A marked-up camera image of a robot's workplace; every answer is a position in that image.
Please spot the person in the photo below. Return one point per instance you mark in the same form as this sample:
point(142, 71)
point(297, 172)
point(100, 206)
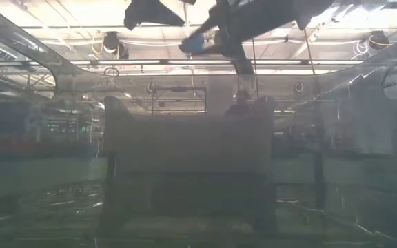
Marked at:
point(241, 103)

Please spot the black metal rack frame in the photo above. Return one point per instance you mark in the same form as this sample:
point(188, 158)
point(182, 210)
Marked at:
point(179, 89)

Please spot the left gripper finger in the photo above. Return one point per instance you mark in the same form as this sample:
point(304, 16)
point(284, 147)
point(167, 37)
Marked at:
point(150, 13)

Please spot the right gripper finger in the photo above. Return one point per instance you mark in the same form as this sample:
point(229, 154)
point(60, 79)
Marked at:
point(205, 29)
point(217, 50)

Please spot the long ceiling light strip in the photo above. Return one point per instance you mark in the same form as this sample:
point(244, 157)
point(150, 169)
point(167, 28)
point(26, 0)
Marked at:
point(133, 62)

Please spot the grey translucent plastic bin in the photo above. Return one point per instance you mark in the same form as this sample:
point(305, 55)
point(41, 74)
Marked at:
point(184, 144)

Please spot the white room pillar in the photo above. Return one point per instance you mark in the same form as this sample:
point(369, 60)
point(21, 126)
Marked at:
point(219, 96)

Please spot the dark smoky plastic bin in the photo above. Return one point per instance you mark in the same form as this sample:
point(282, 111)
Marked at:
point(29, 44)

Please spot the black ceiling-mounted device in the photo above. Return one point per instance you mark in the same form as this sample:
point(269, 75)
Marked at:
point(377, 39)
point(110, 40)

